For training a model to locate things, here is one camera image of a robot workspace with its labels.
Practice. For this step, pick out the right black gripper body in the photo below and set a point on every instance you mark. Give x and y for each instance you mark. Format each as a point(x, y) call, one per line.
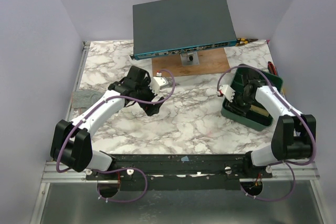
point(238, 98)

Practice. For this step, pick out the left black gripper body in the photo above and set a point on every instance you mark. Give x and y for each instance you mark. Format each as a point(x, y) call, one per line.
point(145, 92)

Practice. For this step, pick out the black underwear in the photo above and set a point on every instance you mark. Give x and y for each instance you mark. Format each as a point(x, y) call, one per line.
point(238, 109)

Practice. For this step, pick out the grey striped underwear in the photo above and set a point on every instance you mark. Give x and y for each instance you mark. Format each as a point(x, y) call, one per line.
point(83, 99)

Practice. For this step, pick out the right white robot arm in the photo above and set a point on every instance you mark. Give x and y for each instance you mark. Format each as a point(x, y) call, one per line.
point(294, 135)

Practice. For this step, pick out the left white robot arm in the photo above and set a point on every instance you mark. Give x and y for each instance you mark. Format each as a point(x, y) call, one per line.
point(72, 145)

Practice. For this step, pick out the red black utility knife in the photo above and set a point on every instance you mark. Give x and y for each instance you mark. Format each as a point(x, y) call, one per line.
point(272, 69)

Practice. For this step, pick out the cream rolled cloth in tray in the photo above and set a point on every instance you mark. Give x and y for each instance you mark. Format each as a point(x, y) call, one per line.
point(259, 110)

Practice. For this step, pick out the green divided plastic tray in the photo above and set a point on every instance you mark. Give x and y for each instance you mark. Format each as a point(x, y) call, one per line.
point(252, 120)

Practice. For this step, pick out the brown plywood board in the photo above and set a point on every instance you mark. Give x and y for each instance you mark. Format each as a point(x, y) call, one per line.
point(211, 62)

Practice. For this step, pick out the blue tape piece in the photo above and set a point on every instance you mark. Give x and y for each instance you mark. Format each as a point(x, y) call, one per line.
point(185, 159)

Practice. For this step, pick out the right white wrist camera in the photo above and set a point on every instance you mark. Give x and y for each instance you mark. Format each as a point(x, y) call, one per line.
point(227, 91)

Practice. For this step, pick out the grey metal stand bracket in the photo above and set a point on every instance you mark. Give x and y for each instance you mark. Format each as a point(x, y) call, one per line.
point(190, 59)

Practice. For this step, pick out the grey network switch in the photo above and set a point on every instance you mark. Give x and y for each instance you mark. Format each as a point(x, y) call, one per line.
point(175, 27)

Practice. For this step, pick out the black metal base rail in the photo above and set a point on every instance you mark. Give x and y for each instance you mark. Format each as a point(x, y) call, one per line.
point(168, 172)

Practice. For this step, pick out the aluminium frame rail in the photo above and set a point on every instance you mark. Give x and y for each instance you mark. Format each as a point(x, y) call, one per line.
point(44, 186)

